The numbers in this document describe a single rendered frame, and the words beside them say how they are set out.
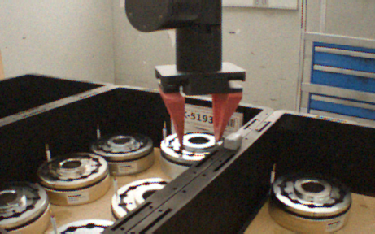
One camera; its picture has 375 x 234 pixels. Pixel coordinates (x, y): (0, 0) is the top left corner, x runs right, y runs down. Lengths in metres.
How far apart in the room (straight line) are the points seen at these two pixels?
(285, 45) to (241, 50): 0.45
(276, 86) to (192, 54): 2.88
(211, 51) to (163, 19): 0.09
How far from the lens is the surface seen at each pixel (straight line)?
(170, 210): 0.26
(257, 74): 3.32
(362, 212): 0.48
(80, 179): 0.46
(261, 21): 3.25
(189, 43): 0.40
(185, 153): 0.44
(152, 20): 0.34
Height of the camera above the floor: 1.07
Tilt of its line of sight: 18 degrees down
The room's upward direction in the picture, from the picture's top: straight up
